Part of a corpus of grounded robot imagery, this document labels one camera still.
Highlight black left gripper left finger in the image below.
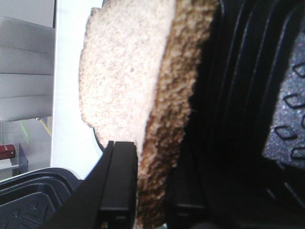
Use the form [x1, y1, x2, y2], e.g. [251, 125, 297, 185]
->
[40, 141, 138, 229]

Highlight mint green breakfast maker base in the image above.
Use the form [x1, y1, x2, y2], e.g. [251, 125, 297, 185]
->
[0, 0, 305, 229]

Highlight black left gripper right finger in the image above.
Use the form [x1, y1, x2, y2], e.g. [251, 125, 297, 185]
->
[164, 140, 206, 229]

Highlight left grey upholstered chair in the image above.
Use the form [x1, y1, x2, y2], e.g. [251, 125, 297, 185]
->
[0, 17, 55, 122]

